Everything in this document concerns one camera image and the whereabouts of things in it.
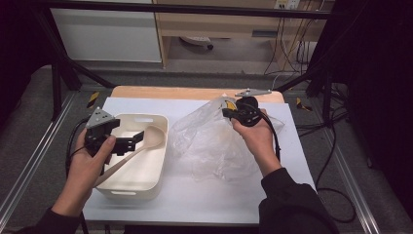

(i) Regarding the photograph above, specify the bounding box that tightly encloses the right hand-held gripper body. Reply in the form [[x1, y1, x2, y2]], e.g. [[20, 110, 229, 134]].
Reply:
[[234, 88, 273, 128]]

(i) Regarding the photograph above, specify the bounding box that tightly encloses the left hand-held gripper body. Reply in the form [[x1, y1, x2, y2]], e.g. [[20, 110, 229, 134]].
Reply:
[[84, 106, 121, 157]]

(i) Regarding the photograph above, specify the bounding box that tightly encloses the wooden spatula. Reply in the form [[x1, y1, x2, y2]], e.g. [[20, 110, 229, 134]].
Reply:
[[93, 125, 167, 189]]

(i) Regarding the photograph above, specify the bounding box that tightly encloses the white plastic bin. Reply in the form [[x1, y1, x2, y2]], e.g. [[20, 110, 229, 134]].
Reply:
[[94, 112, 169, 201]]

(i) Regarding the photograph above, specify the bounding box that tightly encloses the clear smiley plastic bag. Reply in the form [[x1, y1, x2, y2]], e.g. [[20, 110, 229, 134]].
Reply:
[[169, 96, 286, 183]]

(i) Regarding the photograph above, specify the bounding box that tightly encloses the person's right hand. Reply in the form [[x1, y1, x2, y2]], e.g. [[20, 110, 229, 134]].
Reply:
[[231, 111, 278, 164]]

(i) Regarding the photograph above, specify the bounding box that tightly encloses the person's left hand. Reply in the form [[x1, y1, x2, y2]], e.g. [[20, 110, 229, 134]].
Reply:
[[68, 128, 117, 190]]

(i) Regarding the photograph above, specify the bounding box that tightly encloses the yellow black floor tape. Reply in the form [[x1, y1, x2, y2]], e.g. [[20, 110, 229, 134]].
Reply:
[[295, 97, 312, 111], [87, 92, 100, 109]]

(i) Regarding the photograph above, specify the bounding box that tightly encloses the black metal stand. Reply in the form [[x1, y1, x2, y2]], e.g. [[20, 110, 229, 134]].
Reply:
[[276, 19, 345, 128], [32, 6, 116, 121]]

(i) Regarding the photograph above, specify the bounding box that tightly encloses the white chair base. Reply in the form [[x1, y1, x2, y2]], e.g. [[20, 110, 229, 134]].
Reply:
[[179, 36, 214, 51]]

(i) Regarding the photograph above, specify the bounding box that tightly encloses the white table sheet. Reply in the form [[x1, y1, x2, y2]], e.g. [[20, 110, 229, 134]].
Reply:
[[81, 97, 318, 225]]

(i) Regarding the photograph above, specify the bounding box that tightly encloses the light wooden desk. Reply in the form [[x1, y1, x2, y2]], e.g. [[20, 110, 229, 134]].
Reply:
[[152, 0, 335, 69]]

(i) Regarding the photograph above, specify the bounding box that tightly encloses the white cabinet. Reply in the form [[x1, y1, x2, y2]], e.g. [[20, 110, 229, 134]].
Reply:
[[50, 8, 163, 63]]

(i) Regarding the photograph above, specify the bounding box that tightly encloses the black metal crossbar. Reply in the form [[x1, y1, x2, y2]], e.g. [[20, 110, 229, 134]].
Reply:
[[32, 1, 342, 20]]

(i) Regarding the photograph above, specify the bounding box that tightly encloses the black curtain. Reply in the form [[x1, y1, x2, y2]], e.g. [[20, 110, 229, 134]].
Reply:
[[324, 0, 413, 215], [0, 0, 53, 125]]

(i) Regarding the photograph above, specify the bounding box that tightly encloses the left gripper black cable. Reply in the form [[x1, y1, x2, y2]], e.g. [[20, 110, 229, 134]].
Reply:
[[65, 117, 91, 178]]

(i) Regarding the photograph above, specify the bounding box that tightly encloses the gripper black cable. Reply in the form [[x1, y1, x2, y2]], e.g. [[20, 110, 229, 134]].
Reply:
[[65, 117, 91, 178], [258, 108, 282, 163]]

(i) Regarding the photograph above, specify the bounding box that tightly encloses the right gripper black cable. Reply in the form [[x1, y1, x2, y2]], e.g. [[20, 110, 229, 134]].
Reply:
[[258, 108, 282, 163]]

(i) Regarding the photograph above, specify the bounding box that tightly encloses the black hanging cable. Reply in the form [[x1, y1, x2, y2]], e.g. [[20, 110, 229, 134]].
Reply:
[[264, 18, 283, 75]]

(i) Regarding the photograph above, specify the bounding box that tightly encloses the aluminium floor rail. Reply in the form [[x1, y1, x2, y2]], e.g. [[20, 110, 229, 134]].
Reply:
[[0, 92, 77, 225], [327, 130, 381, 234]]

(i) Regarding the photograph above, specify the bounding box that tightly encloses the white wall power socket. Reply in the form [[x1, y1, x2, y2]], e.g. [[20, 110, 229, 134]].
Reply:
[[274, 0, 301, 10]]

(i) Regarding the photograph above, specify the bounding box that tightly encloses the black floor cable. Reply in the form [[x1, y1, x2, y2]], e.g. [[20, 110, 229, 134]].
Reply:
[[316, 126, 357, 224]]

